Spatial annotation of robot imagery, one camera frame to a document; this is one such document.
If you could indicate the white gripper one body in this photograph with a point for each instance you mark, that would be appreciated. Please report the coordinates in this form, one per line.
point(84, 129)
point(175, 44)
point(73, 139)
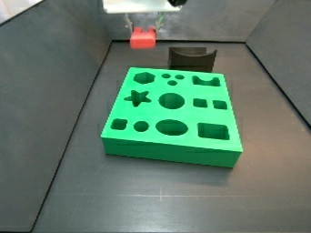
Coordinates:
point(137, 6)

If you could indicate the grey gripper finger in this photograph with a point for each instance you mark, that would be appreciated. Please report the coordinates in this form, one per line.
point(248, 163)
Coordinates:
point(128, 22)

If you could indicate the green-clamped gripper finger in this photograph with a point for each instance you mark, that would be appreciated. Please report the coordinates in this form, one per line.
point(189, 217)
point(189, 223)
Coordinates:
point(159, 21)

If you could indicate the red square-circle peg object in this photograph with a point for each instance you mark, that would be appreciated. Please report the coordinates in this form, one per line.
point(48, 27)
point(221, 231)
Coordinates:
point(143, 39)

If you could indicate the black curved regrasp stand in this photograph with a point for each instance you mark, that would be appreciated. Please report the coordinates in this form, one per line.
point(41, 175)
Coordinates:
point(192, 59)

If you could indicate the green shape-sorter fixture block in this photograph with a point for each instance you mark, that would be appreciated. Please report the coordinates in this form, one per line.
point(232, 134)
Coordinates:
point(172, 115)

